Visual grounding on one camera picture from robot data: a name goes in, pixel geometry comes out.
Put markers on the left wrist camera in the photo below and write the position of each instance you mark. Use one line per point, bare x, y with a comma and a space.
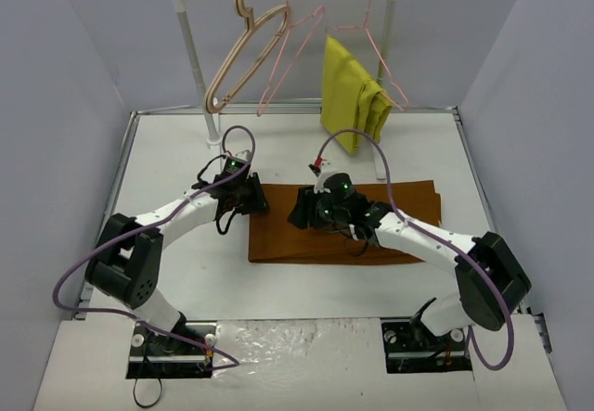
233, 163

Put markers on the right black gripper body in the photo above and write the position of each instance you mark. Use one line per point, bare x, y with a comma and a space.
302, 208

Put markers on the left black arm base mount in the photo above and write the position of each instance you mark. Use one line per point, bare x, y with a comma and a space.
154, 358

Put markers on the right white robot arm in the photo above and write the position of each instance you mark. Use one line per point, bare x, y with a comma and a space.
491, 281

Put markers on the yellow-green folded trousers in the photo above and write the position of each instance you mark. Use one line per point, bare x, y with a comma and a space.
351, 98

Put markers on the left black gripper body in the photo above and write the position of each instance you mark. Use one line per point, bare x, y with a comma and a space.
255, 193

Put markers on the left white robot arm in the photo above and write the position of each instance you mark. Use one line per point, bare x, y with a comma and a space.
128, 264

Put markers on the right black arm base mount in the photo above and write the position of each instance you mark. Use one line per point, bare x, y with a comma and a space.
409, 350

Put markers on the pink wire hanger holding trousers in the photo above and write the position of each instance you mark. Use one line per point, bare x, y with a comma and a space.
380, 49

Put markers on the brown trousers with striped waistband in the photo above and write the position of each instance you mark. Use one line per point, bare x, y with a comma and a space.
273, 240

